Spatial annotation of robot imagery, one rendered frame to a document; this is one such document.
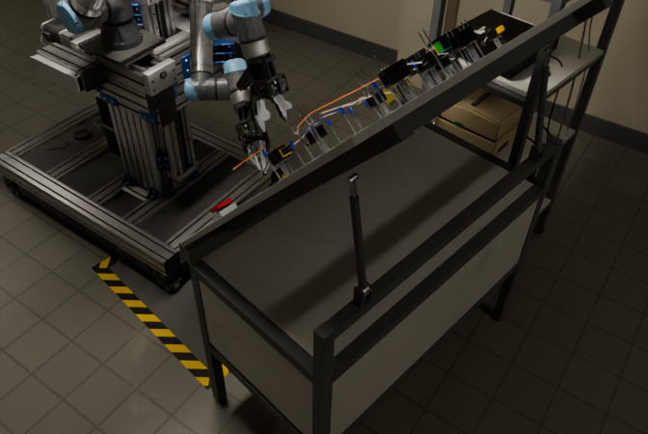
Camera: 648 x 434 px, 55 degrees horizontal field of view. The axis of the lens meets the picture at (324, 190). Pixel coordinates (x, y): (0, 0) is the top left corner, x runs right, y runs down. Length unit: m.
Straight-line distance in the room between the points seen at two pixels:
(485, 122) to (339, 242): 0.90
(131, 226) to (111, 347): 0.56
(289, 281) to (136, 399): 1.02
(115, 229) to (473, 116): 1.69
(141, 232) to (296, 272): 1.19
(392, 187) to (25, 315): 1.76
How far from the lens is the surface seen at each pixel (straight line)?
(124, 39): 2.39
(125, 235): 3.00
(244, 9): 1.72
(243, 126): 1.95
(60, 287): 3.17
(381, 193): 2.23
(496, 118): 2.63
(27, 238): 3.47
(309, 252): 2.01
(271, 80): 1.73
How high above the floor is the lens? 2.26
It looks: 41 degrees down
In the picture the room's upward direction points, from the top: 1 degrees clockwise
